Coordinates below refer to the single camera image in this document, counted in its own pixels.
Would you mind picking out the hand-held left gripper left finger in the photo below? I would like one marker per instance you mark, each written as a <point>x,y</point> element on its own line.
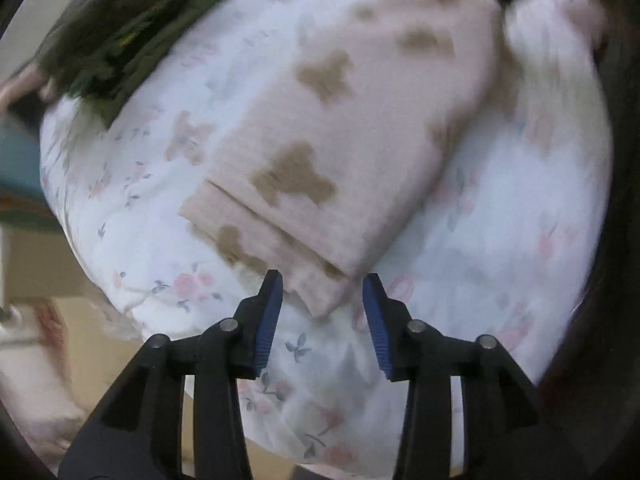
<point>267,327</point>

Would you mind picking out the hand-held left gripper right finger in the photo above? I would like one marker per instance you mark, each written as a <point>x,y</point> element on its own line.
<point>377,332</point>

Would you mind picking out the pink bear-print pants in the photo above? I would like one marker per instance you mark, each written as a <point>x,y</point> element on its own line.
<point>350,135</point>

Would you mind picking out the white floral bed sheet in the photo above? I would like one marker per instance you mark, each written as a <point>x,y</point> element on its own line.
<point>500,240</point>

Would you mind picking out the teal upholstered chair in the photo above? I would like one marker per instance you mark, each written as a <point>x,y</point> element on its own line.
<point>20,160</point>

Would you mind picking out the stack of folded dark clothes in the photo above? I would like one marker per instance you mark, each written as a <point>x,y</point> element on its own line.
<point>125,35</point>

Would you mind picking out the pink clothing pile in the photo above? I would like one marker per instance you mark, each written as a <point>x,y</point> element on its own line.
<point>22,87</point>

